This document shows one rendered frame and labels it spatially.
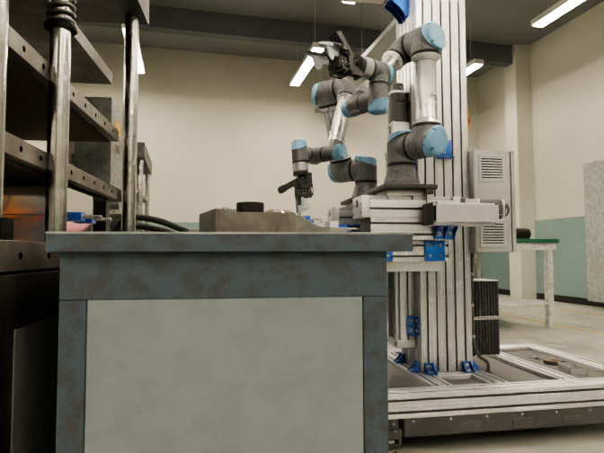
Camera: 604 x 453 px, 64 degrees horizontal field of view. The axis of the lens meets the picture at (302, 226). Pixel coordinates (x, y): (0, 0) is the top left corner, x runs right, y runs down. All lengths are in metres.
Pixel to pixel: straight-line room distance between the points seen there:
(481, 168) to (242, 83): 7.10
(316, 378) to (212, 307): 0.25
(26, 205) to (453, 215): 1.47
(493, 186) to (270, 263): 1.59
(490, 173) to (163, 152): 6.94
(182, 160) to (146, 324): 7.74
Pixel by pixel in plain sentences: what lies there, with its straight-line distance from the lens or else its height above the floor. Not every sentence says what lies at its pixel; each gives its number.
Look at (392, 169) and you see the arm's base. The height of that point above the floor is 1.11.
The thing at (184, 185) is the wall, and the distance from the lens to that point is 8.59.
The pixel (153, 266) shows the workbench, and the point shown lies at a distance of 0.97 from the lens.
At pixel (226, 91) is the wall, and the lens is 9.01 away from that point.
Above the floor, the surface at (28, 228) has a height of 0.83.
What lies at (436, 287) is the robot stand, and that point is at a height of 0.61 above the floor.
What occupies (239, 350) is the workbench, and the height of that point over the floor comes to 0.57.
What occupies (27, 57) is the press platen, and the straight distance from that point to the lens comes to 1.46.
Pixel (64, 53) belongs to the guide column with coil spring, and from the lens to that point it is 1.59.
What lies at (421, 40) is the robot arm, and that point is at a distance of 2.11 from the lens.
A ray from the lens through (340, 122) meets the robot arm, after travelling 2.37.
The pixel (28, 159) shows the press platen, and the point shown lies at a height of 1.00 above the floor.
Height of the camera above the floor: 0.76
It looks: 3 degrees up
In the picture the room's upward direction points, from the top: straight up
